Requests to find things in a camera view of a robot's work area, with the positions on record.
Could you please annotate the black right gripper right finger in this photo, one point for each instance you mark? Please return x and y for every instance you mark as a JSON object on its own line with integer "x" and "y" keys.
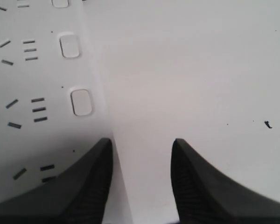
{"x": 204, "y": 195}

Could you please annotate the white five-outlet power strip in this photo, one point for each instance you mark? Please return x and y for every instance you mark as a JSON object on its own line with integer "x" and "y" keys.
{"x": 52, "y": 103}

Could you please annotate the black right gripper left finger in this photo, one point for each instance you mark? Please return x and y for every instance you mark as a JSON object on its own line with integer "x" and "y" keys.
{"x": 77, "y": 196}

